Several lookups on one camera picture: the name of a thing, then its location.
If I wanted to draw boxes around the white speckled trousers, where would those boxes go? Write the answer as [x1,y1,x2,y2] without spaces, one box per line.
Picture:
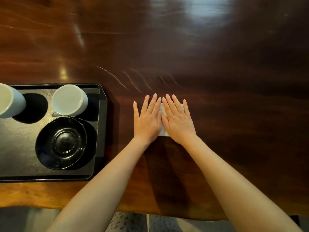
[105,211,184,232]

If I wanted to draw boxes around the person's left hand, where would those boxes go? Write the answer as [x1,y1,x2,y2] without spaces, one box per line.
[133,93,163,145]

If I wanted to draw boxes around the black glossy saucer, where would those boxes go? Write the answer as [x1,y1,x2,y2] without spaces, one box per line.
[35,117,87,170]

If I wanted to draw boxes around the person's right forearm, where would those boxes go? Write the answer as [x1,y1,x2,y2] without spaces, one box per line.
[182,135,304,232]

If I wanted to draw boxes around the person's left forearm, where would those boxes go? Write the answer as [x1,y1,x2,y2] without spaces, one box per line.
[46,137,151,232]

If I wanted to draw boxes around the white ceramic cup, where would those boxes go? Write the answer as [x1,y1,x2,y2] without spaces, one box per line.
[0,83,27,119]
[51,84,89,118]

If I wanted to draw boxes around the person's right hand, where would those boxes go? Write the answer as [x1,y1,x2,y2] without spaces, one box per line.
[161,94,198,146]

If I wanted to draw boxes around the white cloth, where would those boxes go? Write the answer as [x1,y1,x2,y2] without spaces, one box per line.
[158,103,185,137]

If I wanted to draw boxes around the black rectangular serving tray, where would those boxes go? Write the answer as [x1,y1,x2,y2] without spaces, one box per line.
[0,83,108,183]

